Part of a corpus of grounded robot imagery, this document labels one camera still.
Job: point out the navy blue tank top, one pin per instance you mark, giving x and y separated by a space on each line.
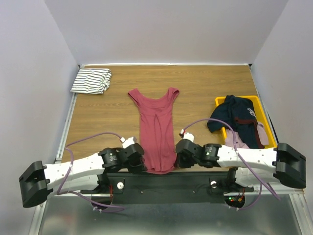
239 114

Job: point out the maroon tank top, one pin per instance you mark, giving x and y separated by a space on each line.
156 132

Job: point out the black white striped tank top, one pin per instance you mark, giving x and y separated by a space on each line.
91 81

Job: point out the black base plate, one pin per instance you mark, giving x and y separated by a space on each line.
175 187

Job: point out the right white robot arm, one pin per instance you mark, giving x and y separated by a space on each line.
281 164

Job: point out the light pink tank top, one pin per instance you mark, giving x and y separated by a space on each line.
240 144

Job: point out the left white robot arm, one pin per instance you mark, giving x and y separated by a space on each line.
40 182

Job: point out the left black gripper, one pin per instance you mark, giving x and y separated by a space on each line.
140 167

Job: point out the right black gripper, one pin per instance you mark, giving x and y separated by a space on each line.
182 160

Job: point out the aluminium frame rail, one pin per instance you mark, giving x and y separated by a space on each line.
58 110

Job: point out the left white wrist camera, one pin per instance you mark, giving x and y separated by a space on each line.
127 142

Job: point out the yellow plastic tray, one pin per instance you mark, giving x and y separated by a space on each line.
260 115

